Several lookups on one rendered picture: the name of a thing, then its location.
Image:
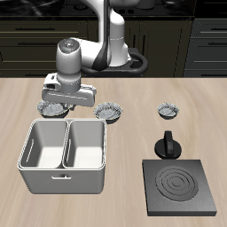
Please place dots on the large grey bowl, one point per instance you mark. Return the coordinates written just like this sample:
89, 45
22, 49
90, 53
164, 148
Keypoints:
50, 109

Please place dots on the dark kitchen cupboards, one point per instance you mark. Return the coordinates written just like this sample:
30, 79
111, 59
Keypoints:
44, 41

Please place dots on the round black stove knob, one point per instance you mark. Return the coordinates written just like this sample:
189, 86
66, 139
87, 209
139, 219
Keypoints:
168, 146

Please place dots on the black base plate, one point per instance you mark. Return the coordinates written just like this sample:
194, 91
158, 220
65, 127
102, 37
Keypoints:
138, 63

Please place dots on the white two-bin basket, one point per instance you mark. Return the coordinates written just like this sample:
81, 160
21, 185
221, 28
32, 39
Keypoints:
63, 156

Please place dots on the small grey bowl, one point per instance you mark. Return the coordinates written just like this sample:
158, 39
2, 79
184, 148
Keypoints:
168, 110

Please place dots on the medium grey bowl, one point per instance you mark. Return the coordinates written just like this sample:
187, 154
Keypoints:
108, 111

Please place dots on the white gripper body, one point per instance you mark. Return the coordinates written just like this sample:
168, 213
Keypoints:
71, 97

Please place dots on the dark grey stove plate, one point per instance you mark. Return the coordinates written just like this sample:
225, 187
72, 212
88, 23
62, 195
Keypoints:
177, 186

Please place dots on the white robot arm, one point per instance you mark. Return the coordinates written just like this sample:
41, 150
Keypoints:
109, 35

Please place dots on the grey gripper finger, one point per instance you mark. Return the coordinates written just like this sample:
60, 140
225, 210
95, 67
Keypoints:
70, 107

